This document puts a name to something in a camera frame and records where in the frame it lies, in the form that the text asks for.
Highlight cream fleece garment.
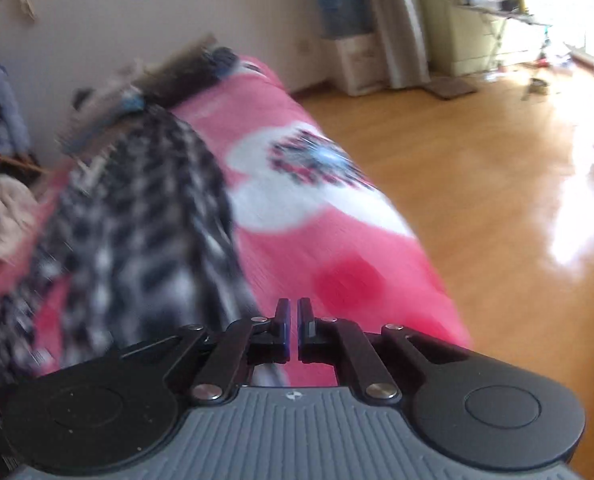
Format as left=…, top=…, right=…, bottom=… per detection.
left=0, top=175, right=40, bottom=267

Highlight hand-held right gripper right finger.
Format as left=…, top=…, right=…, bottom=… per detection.
left=297, top=297, right=470, bottom=407

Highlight folding table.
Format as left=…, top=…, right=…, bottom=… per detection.
left=454, top=0, right=554, bottom=71

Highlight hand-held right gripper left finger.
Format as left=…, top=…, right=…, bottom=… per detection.
left=119, top=297, right=293, bottom=407

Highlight stack of light folded clothes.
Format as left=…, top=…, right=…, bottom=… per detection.
left=57, top=57, right=148, bottom=157

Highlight pink floral blanket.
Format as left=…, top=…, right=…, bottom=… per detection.
left=0, top=55, right=475, bottom=391

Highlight dark plaid pants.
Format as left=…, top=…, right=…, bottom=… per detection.
left=0, top=105, right=265, bottom=391

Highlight beige curtain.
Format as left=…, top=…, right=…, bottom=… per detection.
left=367, top=0, right=432, bottom=89

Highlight brown floor mat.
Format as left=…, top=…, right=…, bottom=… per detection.
left=426, top=77, right=479, bottom=102

